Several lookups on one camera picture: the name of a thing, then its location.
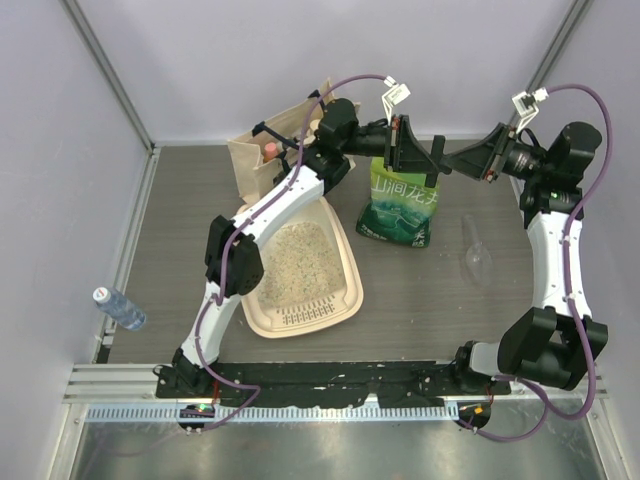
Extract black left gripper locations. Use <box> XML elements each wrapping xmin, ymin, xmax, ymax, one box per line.
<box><xmin>341</xmin><ymin>116</ymin><xmax>440</xmax><ymax>175</ymax></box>

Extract clear plastic scoop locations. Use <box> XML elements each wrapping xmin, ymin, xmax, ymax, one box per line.
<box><xmin>462</xmin><ymin>214</ymin><xmax>493</xmax><ymax>287</ymax></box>

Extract beige canvas tote bag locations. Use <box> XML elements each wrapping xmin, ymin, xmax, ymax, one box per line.
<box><xmin>227</xmin><ymin>78</ymin><xmax>332</xmax><ymax>205</ymax></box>

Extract cat litter pile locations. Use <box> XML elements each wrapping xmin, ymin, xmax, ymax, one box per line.
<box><xmin>257</xmin><ymin>222</ymin><xmax>346</xmax><ymax>308</ymax></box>

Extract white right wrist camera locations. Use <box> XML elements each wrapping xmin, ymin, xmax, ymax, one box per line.
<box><xmin>511</xmin><ymin>88</ymin><xmax>549</xmax><ymax>134</ymax></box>

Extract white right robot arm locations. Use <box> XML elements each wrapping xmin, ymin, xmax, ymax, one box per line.
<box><xmin>445</xmin><ymin>122</ymin><xmax>608</xmax><ymax>395</ymax></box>

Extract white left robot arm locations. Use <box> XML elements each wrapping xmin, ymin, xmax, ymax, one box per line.
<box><xmin>171</xmin><ymin>98</ymin><xmax>444</xmax><ymax>399</ymax></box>

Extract cream plastic litter box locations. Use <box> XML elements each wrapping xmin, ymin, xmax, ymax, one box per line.
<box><xmin>242</xmin><ymin>198</ymin><xmax>364</xmax><ymax>339</ymax></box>

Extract clear water bottle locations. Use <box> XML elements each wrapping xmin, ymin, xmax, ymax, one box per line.
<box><xmin>92</xmin><ymin>287</ymin><xmax>146</xmax><ymax>331</ymax></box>

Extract beige capped bottle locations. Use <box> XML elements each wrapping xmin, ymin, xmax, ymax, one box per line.
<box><xmin>306</xmin><ymin>119</ymin><xmax>320</xmax><ymax>137</ymax></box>

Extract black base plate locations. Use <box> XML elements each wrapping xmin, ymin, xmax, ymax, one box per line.
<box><xmin>153</xmin><ymin>361</ymin><xmax>511</xmax><ymax>409</ymax></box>

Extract pink capped bottle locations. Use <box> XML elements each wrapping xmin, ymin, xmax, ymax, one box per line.
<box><xmin>263</xmin><ymin>142</ymin><xmax>279</xmax><ymax>163</ymax></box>

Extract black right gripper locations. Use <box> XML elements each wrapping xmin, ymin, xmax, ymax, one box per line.
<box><xmin>441</xmin><ymin>123</ymin><xmax>554</xmax><ymax>182</ymax></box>

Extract green litter bag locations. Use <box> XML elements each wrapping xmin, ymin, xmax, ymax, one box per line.
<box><xmin>356</xmin><ymin>157</ymin><xmax>440</xmax><ymax>248</ymax></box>

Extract perforated cable duct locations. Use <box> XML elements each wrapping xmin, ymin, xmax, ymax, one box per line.
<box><xmin>85</xmin><ymin>398</ymin><xmax>459</xmax><ymax>424</ymax></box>

